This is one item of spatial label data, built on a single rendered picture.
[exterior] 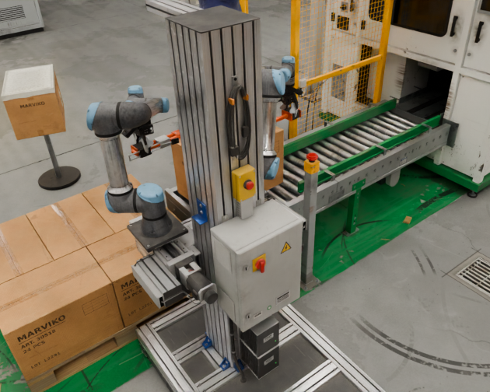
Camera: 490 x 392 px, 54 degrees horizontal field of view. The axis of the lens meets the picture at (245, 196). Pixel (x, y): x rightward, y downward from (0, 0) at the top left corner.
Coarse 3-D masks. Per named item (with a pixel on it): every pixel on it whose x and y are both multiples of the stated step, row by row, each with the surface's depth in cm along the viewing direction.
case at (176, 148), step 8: (280, 128) 306; (280, 136) 305; (176, 144) 295; (280, 144) 308; (176, 152) 300; (280, 152) 312; (176, 160) 304; (280, 160) 315; (176, 168) 309; (280, 168) 319; (176, 176) 313; (184, 176) 304; (280, 176) 322; (184, 184) 309; (264, 184) 315; (272, 184) 321; (184, 192) 313
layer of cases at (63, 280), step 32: (96, 192) 348; (0, 224) 322; (32, 224) 320; (64, 224) 319; (96, 224) 317; (128, 224) 316; (0, 256) 295; (32, 256) 294; (64, 256) 293; (96, 256) 292; (128, 256) 290; (0, 288) 273; (32, 288) 272; (64, 288) 271; (96, 288) 270; (128, 288) 283; (0, 320) 253; (32, 320) 252; (64, 320) 264; (96, 320) 279; (128, 320) 295; (32, 352) 261; (64, 352) 275
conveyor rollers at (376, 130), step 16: (384, 112) 436; (352, 128) 413; (368, 128) 411; (384, 128) 409; (400, 128) 408; (320, 144) 397; (336, 144) 395; (352, 144) 393; (368, 144) 391; (400, 144) 388; (304, 160) 379; (320, 160) 377; (336, 160) 375; (368, 160) 372; (288, 176) 357; (304, 176) 356; (336, 176) 355; (272, 192) 339; (288, 192) 338
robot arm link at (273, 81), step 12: (264, 72) 227; (276, 72) 226; (264, 84) 227; (276, 84) 225; (264, 96) 228; (276, 96) 229; (264, 108) 231; (276, 108) 233; (264, 120) 233; (264, 132) 234; (264, 144) 236; (264, 156) 236; (276, 156) 241; (264, 168) 237; (276, 168) 240
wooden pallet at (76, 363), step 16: (176, 304) 326; (144, 320) 316; (112, 336) 292; (128, 336) 301; (80, 352) 282; (96, 352) 297; (112, 352) 299; (64, 368) 288; (80, 368) 288; (32, 384) 271; (48, 384) 278
